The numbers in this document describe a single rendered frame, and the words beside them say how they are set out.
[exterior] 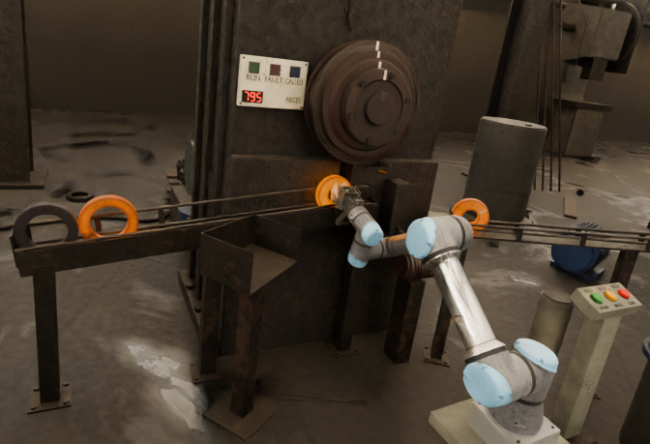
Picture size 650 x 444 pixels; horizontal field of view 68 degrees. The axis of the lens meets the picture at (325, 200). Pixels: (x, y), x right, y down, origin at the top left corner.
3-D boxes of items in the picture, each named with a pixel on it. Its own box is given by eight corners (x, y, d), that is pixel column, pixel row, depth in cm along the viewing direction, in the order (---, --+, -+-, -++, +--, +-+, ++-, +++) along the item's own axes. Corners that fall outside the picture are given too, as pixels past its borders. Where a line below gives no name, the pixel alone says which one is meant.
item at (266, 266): (190, 424, 168) (199, 232, 147) (238, 384, 191) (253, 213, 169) (235, 452, 159) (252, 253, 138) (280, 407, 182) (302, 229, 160)
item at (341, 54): (298, 159, 187) (312, 31, 172) (398, 161, 207) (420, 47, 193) (305, 163, 181) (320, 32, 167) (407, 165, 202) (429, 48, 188)
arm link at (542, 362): (555, 396, 134) (572, 356, 129) (524, 409, 127) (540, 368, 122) (520, 368, 143) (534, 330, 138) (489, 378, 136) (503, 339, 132)
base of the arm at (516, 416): (552, 429, 136) (564, 400, 132) (513, 440, 129) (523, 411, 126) (514, 390, 148) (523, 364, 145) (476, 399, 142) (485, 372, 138)
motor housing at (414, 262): (375, 350, 224) (395, 245, 208) (414, 343, 234) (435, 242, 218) (390, 368, 213) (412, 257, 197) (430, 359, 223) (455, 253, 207)
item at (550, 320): (502, 399, 202) (535, 289, 187) (523, 394, 208) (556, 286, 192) (524, 420, 192) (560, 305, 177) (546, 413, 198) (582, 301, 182)
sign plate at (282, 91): (236, 104, 178) (240, 54, 173) (301, 108, 190) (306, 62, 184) (238, 105, 176) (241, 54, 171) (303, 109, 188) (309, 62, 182)
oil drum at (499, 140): (447, 203, 475) (466, 112, 448) (492, 202, 501) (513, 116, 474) (489, 225, 425) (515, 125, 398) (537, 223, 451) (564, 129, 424)
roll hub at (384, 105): (335, 141, 179) (345, 64, 171) (398, 144, 192) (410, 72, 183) (341, 145, 174) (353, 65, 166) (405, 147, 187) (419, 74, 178)
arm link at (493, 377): (545, 391, 123) (455, 207, 146) (506, 407, 115) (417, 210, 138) (511, 400, 132) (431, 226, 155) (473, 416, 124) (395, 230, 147)
